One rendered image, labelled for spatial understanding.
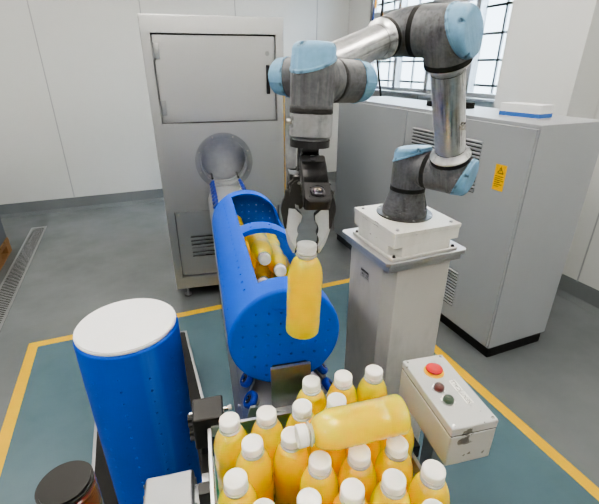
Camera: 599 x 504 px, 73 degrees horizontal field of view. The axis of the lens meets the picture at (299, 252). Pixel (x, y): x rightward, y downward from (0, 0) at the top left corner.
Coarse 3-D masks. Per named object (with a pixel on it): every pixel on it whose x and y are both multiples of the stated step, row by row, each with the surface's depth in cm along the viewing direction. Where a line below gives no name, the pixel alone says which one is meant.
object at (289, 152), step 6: (288, 102) 214; (288, 108) 215; (288, 114) 217; (288, 126) 219; (288, 132) 221; (288, 138) 222; (288, 144) 223; (288, 150) 225; (294, 150) 225; (288, 156) 226; (294, 156) 227; (288, 162) 227; (294, 162) 228
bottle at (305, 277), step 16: (304, 256) 76; (288, 272) 79; (304, 272) 76; (320, 272) 78; (288, 288) 79; (304, 288) 77; (320, 288) 79; (288, 304) 81; (304, 304) 79; (320, 304) 82; (288, 320) 82; (304, 320) 80; (304, 336) 82
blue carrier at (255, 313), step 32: (256, 192) 172; (224, 224) 146; (256, 224) 134; (224, 256) 127; (288, 256) 155; (224, 288) 114; (256, 288) 98; (256, 320) 97; (320, 320) 101; (256, 352) 100; (288, 352) 103; (320, 352) 105
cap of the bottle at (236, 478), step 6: (234, 468) 67; (240, 468) 67; (228, 474) 66; (234, 474) 66; (240, 474) 66; (246, 474) 66; (228, 480) 66; (234, 480) 66; (240, 480) 66; (246, 480) 66; (228, 486) 64; (234, 486) 64; (240, 486) 65; (246, 486) 66; (228, 492) 65; (234, 492) 64; (240, 492) 65
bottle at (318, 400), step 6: (300, 390) 88; (300, 396) 87; (306, 396) 86; (312, 396) 86; (318, 396) 86; (324, 396) 88; (312, 402) 85; (318, 402) 86; (324, 402) 87; (312, 408) 85; (318, 408) 86
